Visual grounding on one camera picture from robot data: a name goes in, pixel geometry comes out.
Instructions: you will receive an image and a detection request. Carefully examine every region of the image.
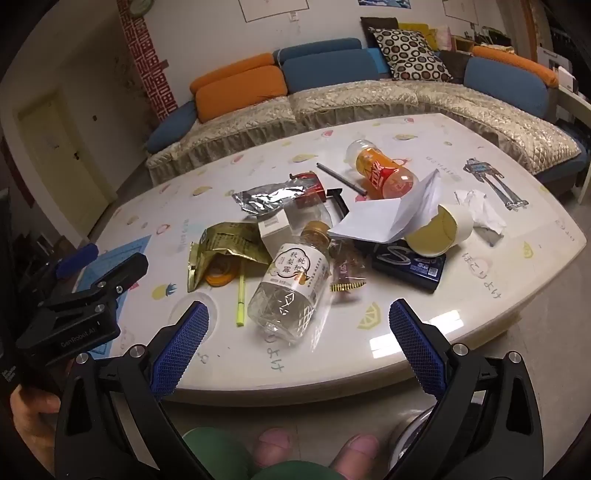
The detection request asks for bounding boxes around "white coffee table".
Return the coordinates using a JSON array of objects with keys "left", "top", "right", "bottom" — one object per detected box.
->
[{"left": 85, "top": 113, "right": 587, "bottom": 408}]

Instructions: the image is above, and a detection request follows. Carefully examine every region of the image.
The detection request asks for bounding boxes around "gold snack bag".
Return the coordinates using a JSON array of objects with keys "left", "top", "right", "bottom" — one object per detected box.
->
[{"left": 187, "top": 222, "right": 273, "bottom": 292}]

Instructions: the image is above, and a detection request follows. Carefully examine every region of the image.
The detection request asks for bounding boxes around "red packet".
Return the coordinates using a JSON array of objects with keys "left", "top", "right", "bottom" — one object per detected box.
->
[{"left": 289, "top": 170, "right": 328, "bottom": 208}]

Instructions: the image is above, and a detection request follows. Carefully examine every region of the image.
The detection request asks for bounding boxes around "paper cup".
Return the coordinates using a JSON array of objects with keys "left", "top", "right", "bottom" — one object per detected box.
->
[{"left": 405, "top": 203, "right": 475, "bottom": 258}]

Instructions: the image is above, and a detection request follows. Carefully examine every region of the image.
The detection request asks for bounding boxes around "orange soda bottle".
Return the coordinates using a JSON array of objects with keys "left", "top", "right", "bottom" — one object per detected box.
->
[{"left": 346, "top": 138, "right": 419, "bottom": 200}]

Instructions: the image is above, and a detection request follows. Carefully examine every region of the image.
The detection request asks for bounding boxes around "black razor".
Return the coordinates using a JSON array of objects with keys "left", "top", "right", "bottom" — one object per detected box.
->
[{"left": 325, "top": 188, "right": 352, "bottom": 217}]

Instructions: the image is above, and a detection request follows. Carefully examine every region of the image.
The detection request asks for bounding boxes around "white paper sheet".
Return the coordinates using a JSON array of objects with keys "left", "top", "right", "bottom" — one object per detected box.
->
[{"left": 327, "top": 168, "right": 442, "bottom": 244}]

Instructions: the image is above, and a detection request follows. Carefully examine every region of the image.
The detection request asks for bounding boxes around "white wall poster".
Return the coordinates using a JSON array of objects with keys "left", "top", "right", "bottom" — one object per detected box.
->
[
  {"left": 238, "top": 0, "right": 310, "bottom": 23},
  {"left": 442, "top": 0, "right": 493, "bottom": 20}
]

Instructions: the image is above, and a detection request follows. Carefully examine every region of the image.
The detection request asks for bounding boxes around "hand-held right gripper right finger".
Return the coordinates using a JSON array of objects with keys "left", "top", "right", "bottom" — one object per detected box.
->
[{"left": 388, "top": 298, "right": 546, "bottom": 480}]

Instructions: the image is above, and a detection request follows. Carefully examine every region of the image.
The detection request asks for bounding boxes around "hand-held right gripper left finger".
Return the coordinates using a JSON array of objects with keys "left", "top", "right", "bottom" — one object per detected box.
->
[{"left": 54, "top": 301, "right": 213, "bottom": 480}]

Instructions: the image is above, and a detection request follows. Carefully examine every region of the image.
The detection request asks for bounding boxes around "orange tape roll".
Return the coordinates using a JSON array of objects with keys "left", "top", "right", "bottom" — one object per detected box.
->
[{"left": 205, "top": 261, "right": 241, "bottom": 287}]

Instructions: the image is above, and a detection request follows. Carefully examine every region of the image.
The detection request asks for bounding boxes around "red patterned wall strip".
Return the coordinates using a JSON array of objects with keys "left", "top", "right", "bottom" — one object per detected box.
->
[{"left": 119, "top": 0, "right": 179, "bottom": 122}]

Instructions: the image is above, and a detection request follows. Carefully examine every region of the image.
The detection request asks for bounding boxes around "small white box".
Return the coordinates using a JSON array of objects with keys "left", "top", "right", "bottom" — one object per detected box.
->
[{"left": 257, "top": 212, "right": 297, "bottom": 257}]

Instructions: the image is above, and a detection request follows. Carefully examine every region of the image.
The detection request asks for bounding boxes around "green slipper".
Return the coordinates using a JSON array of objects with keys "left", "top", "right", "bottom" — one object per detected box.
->
[
  {"left": 257, "top": 460, "right": 345, "bottom": 480},
  {"left": 182, "top": 426, "right": 256, "bottom": 480}
]

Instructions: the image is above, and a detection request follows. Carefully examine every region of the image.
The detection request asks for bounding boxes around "person's left hand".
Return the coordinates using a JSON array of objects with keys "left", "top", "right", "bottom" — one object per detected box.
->
[{"left": 10, "top": 382, "right": 64, "bottom": 463}]

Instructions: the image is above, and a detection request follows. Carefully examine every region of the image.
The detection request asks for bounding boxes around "blue sofa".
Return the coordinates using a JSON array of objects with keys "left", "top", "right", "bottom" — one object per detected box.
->
[{"left": 145, "top": 37, "right": 590, "bottom": 193}]

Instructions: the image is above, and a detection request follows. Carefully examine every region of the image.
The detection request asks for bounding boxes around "crumpled white tissue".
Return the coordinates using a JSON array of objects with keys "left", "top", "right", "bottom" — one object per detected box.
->
[{"left": 453, "top": 189, "right": 508, "bottom": 246}]

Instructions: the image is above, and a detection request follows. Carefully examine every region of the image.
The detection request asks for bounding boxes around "grey pen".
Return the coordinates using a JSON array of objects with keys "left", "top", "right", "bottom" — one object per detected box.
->
[{"left": 317, "top": 162, "right": 368, "bottom": 195}]

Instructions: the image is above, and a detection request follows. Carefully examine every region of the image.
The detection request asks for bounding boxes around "blue gum box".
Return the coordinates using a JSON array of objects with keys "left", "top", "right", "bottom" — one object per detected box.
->
[{"left": 372, "top": 242, "right": 448, "bottom": 293}]

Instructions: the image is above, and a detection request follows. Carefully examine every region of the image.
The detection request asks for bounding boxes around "white cardboard box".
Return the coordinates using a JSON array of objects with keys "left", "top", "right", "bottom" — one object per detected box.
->
[{"left": 537, "top": 44, "right": 579, "bottom": 94}]

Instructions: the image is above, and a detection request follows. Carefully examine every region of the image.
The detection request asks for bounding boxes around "dark shelf unit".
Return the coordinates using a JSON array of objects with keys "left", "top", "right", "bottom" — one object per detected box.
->
[{"left": 544, "top": 0, "right": 591, "bottom": 93}]

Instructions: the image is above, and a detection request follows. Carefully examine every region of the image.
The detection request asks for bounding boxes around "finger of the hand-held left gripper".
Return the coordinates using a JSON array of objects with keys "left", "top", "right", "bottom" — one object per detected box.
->
[
  {"left": 34, "top": 244, "right": 100, "bottom": 296},
  {"left": 44, "top": 252, "right": 149, "bottom": 319}
]

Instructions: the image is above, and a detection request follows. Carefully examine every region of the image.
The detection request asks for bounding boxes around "clear candy wrapper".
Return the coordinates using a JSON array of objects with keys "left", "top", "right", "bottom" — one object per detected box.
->
[{"left": 330, "top": 244, "right": 370, "bottom": 282}]

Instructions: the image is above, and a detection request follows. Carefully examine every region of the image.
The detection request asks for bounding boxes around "yellow pillow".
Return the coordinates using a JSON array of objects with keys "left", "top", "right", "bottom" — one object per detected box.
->
[{"left": 398, "top": 21, "right": 437, "bottom": 49}]

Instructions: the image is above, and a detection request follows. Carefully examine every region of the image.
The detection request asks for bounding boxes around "yellow pen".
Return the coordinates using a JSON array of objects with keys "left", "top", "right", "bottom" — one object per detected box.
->
[{"left": 236, "top": 261, "right": 246, "bottom": 328}]

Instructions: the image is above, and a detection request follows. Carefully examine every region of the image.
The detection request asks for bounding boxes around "orange sofa cushion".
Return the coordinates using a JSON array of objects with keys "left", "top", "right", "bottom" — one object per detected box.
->
[
  {"left": 195, "top": 65, "right": 289, "bottom": 124},
  {"left": 471, "top": 45, "right": 559, "bottom": 89},
  {"left": 189, "top": 52, "right": 276, "bottom": 93}
]

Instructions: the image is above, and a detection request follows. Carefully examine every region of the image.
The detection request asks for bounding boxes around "clear bottle with gold cap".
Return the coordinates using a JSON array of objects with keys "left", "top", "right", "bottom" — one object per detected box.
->
[{"left": 248, "top": 220, "right": 332, "bottom": 343}]

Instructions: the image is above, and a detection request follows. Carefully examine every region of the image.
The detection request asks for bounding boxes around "blue sofa cushion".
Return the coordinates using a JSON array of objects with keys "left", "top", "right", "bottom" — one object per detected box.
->
[
  {"left": 278, "top": 38, "right": 363, "bottom": 66},
  {"left": 463, "top": 57, "right": 553, "bottom": 123},
  {"left": 282, "top": 47, "right": 380, "bottom": 93}
]

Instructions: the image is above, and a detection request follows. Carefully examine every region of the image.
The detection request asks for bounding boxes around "person's left foot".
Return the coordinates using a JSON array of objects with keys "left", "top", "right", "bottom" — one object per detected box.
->
[{"left": 253, "top": 427, "right": 297, "bottom": 468}]

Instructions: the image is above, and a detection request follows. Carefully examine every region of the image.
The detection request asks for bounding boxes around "circle patterned pillow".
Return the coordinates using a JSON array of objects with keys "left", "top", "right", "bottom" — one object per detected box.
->
[{"left": 369, "top": 28, "right": 454, "bottom": 83}]

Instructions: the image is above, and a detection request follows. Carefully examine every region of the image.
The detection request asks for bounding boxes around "dark brown pillow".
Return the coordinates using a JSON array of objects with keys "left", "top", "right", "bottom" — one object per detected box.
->
[{"left": 360, "top": 17, "right": 399, "bottom": 47}]

